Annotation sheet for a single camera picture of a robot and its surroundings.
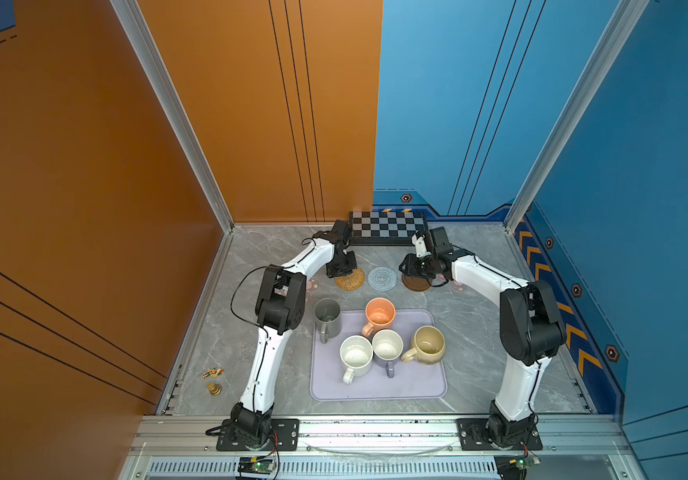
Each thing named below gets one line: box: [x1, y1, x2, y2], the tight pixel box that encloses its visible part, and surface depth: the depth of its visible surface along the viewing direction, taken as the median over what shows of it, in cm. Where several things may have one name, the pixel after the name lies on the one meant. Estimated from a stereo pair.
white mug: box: [339, 335, 374, 385], surface depth 82 cm
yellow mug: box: [401, 325, 446, 365], surface depth 82 cm
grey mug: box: [313, 298, 342, 344], surface depth 87 cm
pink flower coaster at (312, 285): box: [306, 277, 321, 293], surface depth 104 cm
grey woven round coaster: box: [367, 266, 398, 292], surface depth 105 cm
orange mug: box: [362, 297, 396, 338], surface depth 89 cm
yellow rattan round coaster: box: [334, 268, 365, 291], surface depth 104 cm
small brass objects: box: [202, 367, 225, 396], surface depth 84 cm
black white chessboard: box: [349, 211, 428, 246], surface depth 118 cm
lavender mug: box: [371, 328, 404, 378], surface depth 84 cm
